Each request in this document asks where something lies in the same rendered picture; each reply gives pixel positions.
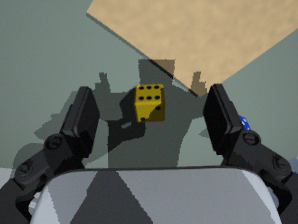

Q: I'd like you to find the yellow die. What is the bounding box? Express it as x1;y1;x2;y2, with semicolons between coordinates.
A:
134;84;165;122

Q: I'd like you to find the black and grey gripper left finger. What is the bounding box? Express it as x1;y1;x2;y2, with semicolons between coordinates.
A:
0;86;100;224

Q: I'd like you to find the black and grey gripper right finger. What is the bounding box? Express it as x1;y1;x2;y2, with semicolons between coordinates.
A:
203;84;298;224

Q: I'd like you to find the blue die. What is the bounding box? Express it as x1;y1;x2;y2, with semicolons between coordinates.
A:
239;116;251;130

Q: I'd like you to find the tan flat mat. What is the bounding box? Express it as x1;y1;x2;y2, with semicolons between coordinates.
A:
87;0;298;97

